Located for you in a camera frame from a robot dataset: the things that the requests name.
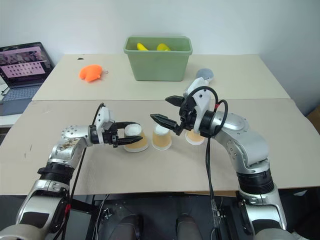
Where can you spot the orange plush toy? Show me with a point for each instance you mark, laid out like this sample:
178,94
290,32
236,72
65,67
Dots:
91,72

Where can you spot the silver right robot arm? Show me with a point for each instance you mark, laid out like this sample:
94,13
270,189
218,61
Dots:
246,145

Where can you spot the black flat panel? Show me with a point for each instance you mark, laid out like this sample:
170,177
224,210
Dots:
78,225

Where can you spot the green plastic bin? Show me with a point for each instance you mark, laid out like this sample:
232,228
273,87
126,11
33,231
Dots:
157,67

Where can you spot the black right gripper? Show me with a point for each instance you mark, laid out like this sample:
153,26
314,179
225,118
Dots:
187,112

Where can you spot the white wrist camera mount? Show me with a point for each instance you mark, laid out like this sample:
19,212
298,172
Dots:
103,117
203,100

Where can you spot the brown cardboard box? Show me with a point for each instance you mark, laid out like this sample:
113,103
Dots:
314,115

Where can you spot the grey plush toy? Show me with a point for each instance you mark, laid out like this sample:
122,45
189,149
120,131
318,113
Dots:
205,73

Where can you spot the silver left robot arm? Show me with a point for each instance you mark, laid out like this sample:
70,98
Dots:
67,150

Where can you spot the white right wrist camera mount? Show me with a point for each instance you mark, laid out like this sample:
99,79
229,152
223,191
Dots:
203,100

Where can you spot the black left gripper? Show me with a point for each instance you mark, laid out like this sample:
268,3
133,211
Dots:
108,137

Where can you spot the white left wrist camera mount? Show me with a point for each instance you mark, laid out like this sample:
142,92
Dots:
103,117

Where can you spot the tan paper cup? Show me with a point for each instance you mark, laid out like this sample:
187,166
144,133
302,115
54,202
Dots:
195,139
162,141
132,130

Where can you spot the open laptop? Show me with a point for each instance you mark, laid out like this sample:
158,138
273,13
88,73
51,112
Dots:
22,62

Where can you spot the yellow toy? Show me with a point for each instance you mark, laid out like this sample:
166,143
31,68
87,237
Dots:
142,47
162,47

